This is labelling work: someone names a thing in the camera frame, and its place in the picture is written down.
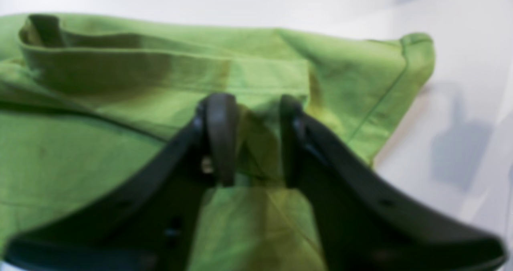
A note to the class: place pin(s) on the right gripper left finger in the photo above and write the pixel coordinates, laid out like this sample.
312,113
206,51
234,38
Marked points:
149,222

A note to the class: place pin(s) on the green T-shirt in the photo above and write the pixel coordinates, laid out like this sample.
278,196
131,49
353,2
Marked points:
87,100

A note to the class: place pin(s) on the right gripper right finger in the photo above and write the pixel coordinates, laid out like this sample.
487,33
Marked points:
366,224

